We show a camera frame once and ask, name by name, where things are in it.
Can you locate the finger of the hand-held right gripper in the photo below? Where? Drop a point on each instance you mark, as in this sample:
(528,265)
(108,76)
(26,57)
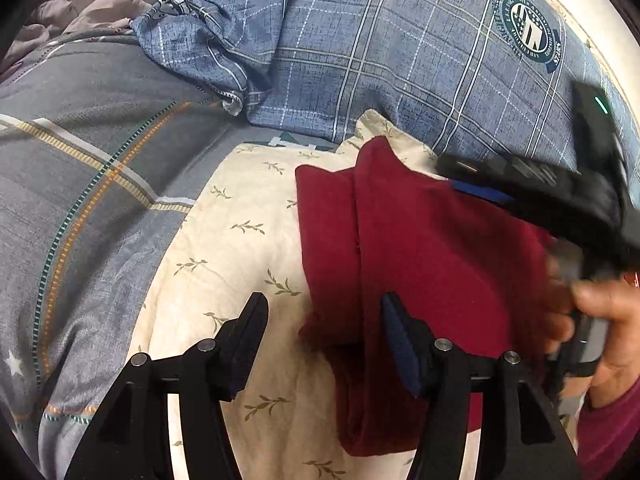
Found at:
(480,180)

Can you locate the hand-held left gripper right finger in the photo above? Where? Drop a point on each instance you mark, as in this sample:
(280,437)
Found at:
(400,340)

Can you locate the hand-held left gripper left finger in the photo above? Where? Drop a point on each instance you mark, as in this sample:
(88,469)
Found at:
(245,355)

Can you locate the red knit garment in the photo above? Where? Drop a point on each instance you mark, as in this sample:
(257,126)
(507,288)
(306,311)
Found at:
(450,270)

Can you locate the person's right forearm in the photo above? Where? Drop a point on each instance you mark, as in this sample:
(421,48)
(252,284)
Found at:
(612,430)

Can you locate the person's right hand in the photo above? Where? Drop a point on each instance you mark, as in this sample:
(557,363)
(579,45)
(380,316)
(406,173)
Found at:
(617,330)

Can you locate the cream leaf-print pillow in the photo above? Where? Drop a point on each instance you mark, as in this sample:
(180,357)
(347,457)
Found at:
(240,260)

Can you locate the blue plaid quilt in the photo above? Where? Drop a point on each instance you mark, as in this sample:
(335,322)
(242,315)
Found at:
(375,50)

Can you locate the grey striped bed sheet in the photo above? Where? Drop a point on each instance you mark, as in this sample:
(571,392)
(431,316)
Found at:
(75,200)

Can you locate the grey-beige crumpled cloth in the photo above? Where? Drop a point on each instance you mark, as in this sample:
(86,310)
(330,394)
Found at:
(65,15)

